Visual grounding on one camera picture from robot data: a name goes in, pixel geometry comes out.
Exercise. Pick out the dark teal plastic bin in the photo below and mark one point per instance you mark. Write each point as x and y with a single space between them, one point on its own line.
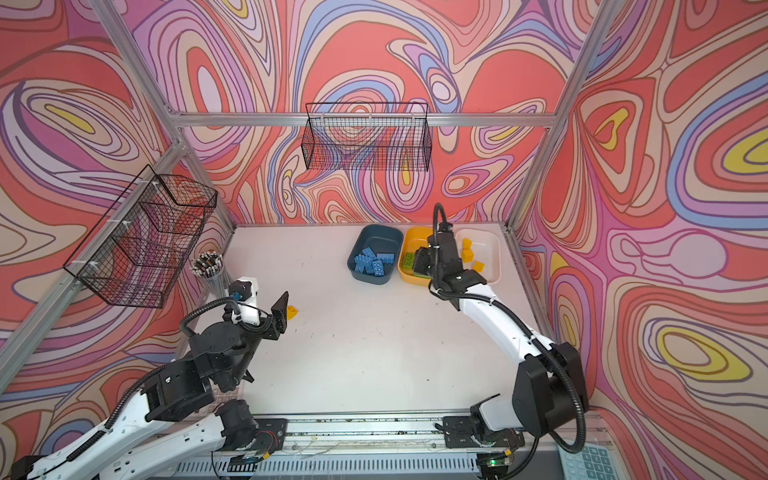
381 239

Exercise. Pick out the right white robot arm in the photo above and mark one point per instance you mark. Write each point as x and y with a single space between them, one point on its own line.
549 392

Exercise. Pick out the green lego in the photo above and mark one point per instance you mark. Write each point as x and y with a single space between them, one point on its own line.
408 261

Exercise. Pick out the blue lego bottom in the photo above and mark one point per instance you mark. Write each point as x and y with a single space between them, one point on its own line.
363 264

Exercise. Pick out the white plastic bin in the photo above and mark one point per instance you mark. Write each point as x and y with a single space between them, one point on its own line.
486 249

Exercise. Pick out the yellow plastic bin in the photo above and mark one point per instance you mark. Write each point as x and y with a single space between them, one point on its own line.
414 239

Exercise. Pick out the black wire basket wall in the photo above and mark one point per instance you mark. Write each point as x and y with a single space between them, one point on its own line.
138 254
367 136

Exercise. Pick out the metal cup of pens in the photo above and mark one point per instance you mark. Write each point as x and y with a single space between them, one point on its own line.
209 267

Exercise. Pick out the teal calculator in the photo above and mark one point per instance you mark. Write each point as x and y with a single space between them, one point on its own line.
593 462

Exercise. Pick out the blue lego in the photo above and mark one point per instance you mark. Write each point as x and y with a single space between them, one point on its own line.
369 253
377 268
386 258
363 264

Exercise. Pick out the black wire basket back wall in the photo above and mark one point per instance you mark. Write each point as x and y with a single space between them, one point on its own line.
367 136

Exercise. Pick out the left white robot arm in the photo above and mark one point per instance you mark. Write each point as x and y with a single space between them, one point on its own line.
132 441

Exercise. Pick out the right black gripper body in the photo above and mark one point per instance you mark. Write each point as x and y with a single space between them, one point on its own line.
436 272

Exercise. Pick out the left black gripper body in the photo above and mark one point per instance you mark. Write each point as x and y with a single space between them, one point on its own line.
247 342

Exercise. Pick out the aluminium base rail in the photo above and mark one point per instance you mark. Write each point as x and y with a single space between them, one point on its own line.
423 444

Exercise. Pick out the orange-yellow lego cluster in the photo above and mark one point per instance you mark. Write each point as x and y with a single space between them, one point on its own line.
467 255

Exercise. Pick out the black wire basket left wall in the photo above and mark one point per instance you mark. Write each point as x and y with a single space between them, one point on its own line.
138 254

